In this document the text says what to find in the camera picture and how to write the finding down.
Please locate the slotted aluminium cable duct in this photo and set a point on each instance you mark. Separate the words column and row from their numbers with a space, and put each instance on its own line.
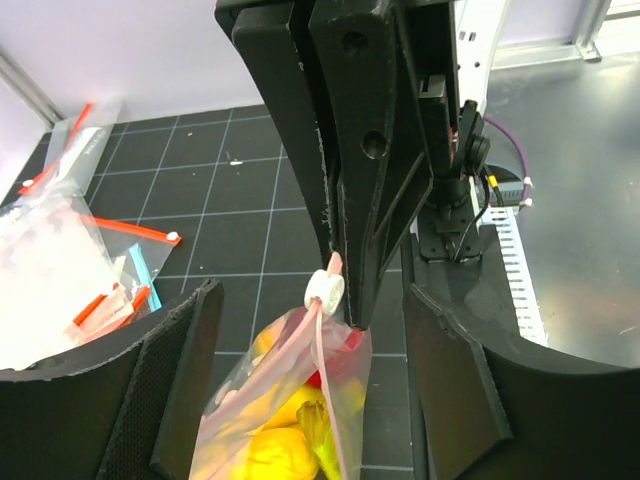
column 531, row 326

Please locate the black grid cutting mat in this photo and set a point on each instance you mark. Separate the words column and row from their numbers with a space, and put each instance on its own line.
column 222, row 180

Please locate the red apple front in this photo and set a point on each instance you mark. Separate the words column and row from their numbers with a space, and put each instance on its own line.
column 338, row 361

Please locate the orange-edged flat bag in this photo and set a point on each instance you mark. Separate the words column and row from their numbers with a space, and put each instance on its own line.
column 138, row 254

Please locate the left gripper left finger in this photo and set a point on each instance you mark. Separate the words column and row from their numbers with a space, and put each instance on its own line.
column 125, row 406

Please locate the clear bag orange zipper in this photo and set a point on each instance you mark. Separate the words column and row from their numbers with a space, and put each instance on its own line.
column 75, row 149

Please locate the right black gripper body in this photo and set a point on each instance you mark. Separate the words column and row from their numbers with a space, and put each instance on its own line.
column 431, row 36

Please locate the clear pink-dotted zip bag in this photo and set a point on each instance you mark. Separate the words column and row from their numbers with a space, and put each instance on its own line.
column 289, row 345

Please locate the pile of red-dotted bags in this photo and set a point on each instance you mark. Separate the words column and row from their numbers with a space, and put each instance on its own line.
column 53, row 265

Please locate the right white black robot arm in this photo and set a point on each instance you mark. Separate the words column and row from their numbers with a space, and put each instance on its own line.
column 448, row 201

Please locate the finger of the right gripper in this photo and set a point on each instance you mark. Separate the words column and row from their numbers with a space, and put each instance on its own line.
column 274, row 41
column 385, row 175

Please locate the right aluminium frame post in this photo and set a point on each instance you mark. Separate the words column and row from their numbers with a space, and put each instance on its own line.
column 28, row 90

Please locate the yellow banana bunch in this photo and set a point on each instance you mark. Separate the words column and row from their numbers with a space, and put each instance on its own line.
column 311, row 428

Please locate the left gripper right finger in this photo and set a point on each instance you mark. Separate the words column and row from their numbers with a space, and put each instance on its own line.
column 498, row 406

